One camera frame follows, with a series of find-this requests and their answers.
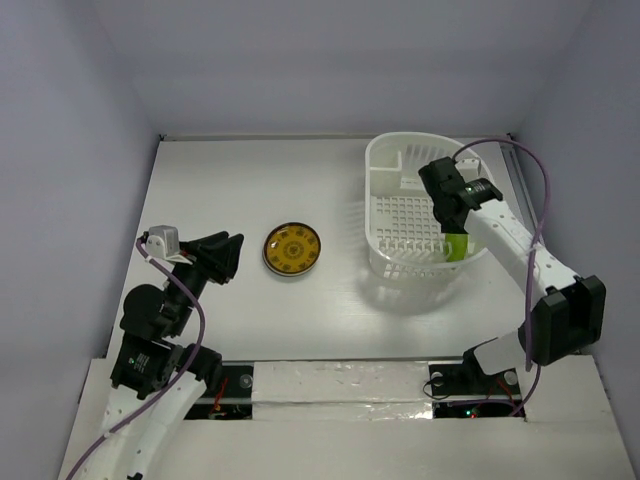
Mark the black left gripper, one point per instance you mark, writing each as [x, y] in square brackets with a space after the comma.
[217, 253]

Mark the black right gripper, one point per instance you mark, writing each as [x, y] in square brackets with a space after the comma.
[451, 222]

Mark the lime green plate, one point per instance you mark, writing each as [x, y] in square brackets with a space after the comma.
[455, 247]

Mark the brown yellow patterned plate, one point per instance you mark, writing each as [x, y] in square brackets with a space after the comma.
[291, 249]

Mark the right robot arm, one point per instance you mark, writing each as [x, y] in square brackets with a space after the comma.
[564, 311]

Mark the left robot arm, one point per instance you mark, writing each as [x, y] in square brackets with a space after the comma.
[162, 366]

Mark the white plastic dish rack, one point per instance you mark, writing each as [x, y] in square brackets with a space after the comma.
[405, 240]

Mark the white foam block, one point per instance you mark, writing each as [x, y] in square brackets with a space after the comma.
[340, 391]

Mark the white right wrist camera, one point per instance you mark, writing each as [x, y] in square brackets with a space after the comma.
[470, 168]

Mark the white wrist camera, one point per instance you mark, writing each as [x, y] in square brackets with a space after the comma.
[470, 168]
[161, 242]

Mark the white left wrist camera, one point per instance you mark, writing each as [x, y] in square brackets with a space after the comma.
[161, 242]

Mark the aluminium rail right side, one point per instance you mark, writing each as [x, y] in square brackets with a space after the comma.
[513, 157]

